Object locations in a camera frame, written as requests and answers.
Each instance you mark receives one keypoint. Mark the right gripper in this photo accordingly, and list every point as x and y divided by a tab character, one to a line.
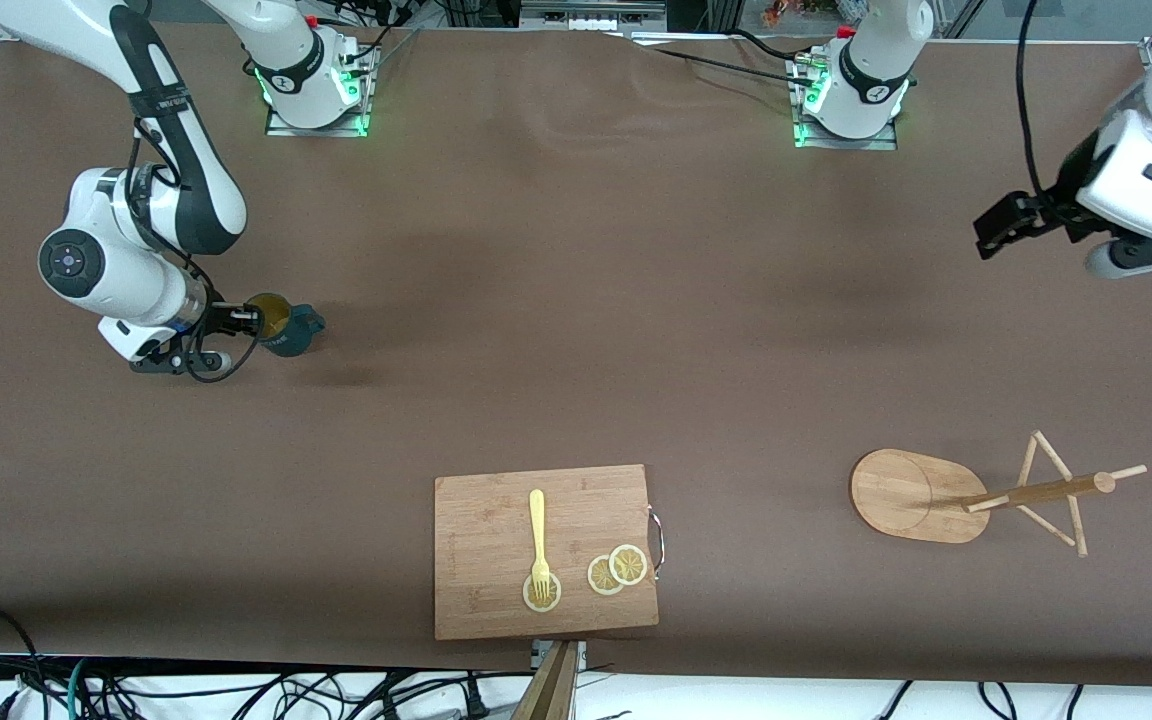
220	318

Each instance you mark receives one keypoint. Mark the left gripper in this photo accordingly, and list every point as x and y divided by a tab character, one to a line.
1064	197

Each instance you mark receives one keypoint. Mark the dark teal cup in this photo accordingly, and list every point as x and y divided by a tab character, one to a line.
288	338

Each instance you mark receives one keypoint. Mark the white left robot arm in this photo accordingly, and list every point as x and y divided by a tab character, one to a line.
876	70

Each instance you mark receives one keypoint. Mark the wooden cup rack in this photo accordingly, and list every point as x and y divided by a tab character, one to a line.
896	495

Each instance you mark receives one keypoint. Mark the orange toy items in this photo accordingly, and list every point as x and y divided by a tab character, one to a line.
776	12

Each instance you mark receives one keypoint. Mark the wooden cutting board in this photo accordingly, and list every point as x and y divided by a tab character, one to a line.
486	540

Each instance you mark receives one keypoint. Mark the brown table cover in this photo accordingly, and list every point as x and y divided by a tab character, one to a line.
576	300

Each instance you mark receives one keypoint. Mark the yellow plastic fork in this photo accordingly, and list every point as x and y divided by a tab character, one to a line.
537	520

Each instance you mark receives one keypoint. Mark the lemon slice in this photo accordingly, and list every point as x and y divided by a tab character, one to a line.
628	564
598	578
548	600

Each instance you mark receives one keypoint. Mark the black power plug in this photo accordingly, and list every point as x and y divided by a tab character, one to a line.
476	705

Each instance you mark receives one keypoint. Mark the grey power strip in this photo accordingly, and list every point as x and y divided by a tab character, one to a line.
591	15

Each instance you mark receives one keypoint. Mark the wooden beam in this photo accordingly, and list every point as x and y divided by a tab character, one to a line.
551	695

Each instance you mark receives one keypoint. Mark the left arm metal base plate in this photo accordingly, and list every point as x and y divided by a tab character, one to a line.
886	143

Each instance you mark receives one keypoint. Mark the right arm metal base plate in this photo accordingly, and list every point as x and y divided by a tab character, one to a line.
364	120

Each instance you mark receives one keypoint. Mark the aluminium frame post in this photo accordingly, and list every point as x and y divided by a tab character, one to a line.
21	22

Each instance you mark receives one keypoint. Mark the metal bracket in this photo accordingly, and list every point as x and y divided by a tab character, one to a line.
581	655

